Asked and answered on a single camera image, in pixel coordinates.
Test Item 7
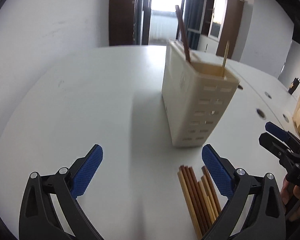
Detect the tan chopstick on table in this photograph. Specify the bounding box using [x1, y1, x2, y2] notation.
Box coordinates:
[198, 175, 218, 223]

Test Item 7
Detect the balcony glass door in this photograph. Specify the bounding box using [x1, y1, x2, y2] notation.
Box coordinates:
[141, 0, 185, 46]

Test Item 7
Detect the light bamboo chopstick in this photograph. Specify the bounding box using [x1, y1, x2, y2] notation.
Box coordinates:
[222, 40, 230, 77]

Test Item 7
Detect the brown chopstick on table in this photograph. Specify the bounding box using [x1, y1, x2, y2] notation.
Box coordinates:
[185, 166, 212, 235]

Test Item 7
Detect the right hand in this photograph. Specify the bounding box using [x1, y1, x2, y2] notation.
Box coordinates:
[280, 179, 300, 222]

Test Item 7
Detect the cream plastic utensil holder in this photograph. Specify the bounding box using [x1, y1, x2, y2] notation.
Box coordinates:
[161, 41, 239, 148]

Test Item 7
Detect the small black object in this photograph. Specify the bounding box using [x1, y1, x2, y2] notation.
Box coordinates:
[288, 77, 300, 95]

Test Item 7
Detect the light tan chopstick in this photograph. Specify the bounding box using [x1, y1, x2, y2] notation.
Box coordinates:
[178, 170, 202, 239]

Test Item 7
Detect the dark brown chopstick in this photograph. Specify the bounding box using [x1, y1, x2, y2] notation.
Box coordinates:
[175, 5, 191, 63]

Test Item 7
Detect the dark wooden cabinet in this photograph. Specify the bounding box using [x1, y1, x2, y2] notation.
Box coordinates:
[108, 0, 145, 46]

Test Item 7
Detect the reddish brown chopstick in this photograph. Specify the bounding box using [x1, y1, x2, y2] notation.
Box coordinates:
[202, 166, 221, 214]

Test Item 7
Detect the brown white cabinet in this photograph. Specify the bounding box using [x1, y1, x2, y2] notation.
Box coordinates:
[197, 0, 244, 59]

